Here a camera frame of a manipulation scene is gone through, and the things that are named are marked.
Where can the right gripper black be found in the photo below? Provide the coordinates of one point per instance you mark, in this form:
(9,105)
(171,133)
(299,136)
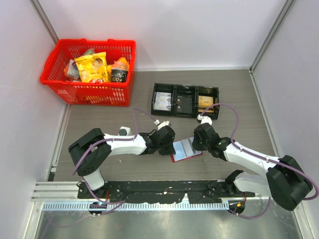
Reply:
(195,144)

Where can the yellow snack bag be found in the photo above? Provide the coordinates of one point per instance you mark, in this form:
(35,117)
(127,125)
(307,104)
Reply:
(93,68)

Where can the silver VIP cards stack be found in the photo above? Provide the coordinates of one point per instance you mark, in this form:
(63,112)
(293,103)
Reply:
(162,101)

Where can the red leather card holder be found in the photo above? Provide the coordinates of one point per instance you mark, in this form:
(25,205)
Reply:
(184,150)

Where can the black VIP cards stack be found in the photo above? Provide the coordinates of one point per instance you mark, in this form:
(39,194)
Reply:
(184,104)

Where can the red plastic shopping basket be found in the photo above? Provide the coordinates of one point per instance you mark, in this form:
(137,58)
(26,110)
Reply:
(106,94)

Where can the white plastic bottle black cap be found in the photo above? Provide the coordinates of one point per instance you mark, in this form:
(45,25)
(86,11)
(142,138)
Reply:
(125,131)

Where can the gold VIP cards stack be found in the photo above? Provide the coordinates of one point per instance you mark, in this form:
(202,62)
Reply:
(204,102)

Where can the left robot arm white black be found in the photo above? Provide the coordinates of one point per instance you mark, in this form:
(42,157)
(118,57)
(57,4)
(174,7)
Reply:
(91,150)

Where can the orange snack bag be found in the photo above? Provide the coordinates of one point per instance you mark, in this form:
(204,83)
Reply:
(121,64)

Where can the black three-compartment card tray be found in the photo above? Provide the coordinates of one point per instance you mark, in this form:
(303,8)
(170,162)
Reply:
(194,91)

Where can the black instant noodle cup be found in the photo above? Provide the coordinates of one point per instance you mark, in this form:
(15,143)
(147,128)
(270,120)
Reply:
(119,75)

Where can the blue and white small box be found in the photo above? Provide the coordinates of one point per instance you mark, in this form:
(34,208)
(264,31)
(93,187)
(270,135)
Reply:
(71,71)

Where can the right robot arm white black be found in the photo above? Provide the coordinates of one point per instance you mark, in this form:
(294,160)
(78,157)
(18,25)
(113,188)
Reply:
(281,179)

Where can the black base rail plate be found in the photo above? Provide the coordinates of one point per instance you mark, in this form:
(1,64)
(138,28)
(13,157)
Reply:
(168,192)

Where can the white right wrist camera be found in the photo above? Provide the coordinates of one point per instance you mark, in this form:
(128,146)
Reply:
(204,119)

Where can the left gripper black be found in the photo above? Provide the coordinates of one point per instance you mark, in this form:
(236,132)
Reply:
(170,151)

